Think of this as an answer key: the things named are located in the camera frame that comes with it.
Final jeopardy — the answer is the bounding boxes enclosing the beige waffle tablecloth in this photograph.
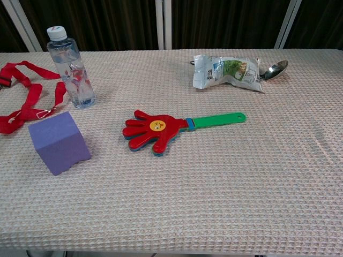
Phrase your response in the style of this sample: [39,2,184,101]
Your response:
[0,48,343,252]

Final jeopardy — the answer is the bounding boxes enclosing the metal spoon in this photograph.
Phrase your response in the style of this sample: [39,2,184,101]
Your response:
[189,59,289,81]

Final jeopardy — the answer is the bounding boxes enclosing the white frame post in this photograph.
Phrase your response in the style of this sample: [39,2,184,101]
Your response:
[273,0,302,49]
[0,0,43,52]
[155,0,173,50]

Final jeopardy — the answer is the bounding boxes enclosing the red fabric lanyard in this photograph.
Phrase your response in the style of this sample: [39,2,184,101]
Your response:
[0,61,67,134]

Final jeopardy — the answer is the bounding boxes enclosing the purple foam cube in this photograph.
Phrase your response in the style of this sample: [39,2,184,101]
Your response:
[28,111,92,176]

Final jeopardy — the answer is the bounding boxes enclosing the crumpled silver snack bag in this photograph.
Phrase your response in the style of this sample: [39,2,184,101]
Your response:
[192,54,265,94]

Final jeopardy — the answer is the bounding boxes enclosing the black pleated curtain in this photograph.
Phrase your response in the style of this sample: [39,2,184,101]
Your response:
[0,0,343,53]

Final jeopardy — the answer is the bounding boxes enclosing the clear plastic water bottle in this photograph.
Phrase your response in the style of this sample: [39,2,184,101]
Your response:
[46,26,96,109]

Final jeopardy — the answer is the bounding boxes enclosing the red hand clapper green handle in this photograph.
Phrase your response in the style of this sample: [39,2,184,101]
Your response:
[122,110,247,159]

